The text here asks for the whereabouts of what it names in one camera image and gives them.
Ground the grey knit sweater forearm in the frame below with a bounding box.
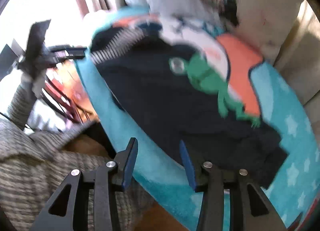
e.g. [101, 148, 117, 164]
[1, 81, 108, 230]

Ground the turquoise star fleece blanket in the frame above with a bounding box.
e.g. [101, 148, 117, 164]
[76, 7, 319, 230]

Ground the cream floral butterfly pillow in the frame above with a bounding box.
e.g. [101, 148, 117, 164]
[203, 0, 303, 63]

